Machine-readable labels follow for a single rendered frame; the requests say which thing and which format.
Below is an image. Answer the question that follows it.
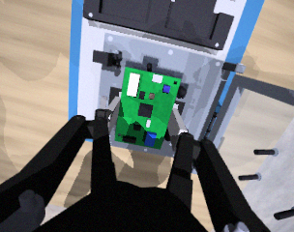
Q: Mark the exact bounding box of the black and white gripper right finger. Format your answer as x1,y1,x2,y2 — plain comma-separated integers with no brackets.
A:
157,108,271,232

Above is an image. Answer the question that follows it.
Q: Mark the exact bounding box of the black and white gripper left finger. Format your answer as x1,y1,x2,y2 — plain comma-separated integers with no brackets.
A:
0,97,124,232

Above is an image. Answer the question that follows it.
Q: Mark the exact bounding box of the green circuit board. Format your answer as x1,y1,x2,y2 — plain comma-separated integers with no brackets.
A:
114,67,181,149

